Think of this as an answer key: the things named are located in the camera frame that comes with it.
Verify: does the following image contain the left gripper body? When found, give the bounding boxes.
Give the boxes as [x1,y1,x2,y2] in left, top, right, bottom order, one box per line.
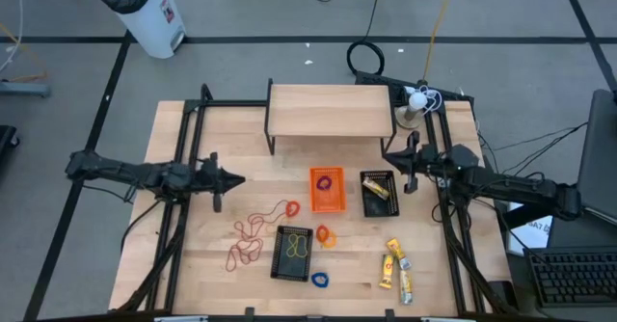
[190,150,226,214]

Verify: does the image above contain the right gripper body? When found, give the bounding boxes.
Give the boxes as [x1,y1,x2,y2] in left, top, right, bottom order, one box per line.
[404,129,438,196]

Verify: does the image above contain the black slotted plastic basket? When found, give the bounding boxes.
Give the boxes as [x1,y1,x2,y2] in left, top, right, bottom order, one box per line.
[269,225,314,283]
[359,169,401,218]

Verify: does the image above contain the orange slotted plastic basket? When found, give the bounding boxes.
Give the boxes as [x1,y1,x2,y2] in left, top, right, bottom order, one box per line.
[308,166,348,215]

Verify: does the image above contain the yellow rubber band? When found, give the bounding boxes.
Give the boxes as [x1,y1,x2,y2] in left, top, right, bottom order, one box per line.
[284,233,309,259]

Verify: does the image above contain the yellow snack packets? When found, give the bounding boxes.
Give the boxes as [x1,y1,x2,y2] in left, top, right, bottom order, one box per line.
[386,237,413,272]

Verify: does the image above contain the white bulb desk lamp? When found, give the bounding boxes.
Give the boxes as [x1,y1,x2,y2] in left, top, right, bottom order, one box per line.
[394,90,430,130]

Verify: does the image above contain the black office desk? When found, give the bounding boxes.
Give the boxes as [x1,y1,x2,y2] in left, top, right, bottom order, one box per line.
[496,181,617,322]

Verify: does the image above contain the wooden shelf riser black legs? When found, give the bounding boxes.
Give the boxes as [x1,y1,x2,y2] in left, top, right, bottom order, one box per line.
[263,77,398,157]

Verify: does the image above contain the white paper sheet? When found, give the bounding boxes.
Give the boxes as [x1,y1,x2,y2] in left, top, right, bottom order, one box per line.
[505,201,553,257]

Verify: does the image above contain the black smartphone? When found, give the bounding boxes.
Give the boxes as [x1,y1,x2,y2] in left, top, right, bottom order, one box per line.
[487,280,521,312]

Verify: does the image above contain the white trash bin black liner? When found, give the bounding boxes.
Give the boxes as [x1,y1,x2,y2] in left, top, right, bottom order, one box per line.
[90,0,188,61]

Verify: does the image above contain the grey laptop computer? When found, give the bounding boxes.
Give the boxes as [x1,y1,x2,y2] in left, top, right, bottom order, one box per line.
[574,88,617,226]

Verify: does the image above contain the black computer keyboard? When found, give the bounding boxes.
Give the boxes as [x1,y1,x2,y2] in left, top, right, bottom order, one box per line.
[523,246,617,309]

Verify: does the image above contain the grey floor stand base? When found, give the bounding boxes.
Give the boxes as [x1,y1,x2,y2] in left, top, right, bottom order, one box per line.
[0,79,52,97]

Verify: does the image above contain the black chair base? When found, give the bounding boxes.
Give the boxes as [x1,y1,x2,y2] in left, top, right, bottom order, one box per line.
[0,124,21,163]

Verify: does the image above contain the white charger with cable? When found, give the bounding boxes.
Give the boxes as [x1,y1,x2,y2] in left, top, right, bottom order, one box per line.
[402,84,443,117]

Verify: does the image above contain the black aluminium table frame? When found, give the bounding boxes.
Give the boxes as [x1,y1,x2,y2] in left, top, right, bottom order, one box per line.
[108,83,521,322]

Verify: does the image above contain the coiled black floor cable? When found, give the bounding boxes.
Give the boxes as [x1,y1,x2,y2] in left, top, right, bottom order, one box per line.
[345,0,387,76]

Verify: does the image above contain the yellow hanging cable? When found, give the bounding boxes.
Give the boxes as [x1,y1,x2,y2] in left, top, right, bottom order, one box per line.
[422,0,459,83]

